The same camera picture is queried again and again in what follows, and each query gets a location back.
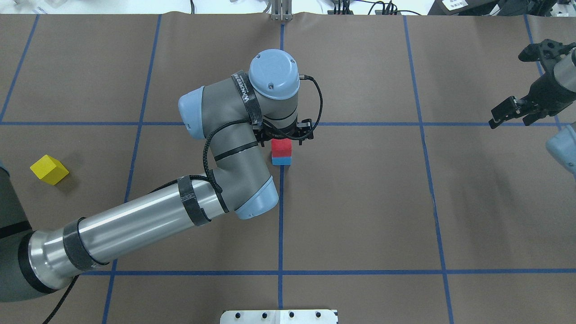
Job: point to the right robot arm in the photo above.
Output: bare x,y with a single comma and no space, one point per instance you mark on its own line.
561,146

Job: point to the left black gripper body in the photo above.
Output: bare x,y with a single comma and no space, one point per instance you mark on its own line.
307,129

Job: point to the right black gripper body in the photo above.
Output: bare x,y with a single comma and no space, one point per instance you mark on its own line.
545,91

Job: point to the aluminium frame post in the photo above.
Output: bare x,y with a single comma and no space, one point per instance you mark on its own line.
280,10

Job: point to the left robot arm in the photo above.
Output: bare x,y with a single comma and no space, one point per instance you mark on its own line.
233,117

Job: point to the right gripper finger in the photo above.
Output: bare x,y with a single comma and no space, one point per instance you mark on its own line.
534,115
510,108

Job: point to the brown paper table cover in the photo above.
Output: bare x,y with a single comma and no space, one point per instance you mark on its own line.
405,208

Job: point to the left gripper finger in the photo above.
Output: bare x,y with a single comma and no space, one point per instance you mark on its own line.
304,130
261,135

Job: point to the white mounting plate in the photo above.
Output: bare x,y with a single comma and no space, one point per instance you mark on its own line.
297,316

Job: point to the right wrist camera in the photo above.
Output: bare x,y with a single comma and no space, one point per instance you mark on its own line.
548,53

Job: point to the blue wooden block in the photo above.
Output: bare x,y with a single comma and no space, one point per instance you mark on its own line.
281,161

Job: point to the red wooden block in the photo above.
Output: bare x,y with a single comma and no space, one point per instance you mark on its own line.
281,148

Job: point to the yellow wooden block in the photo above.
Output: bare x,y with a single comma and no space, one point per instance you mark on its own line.
49,170

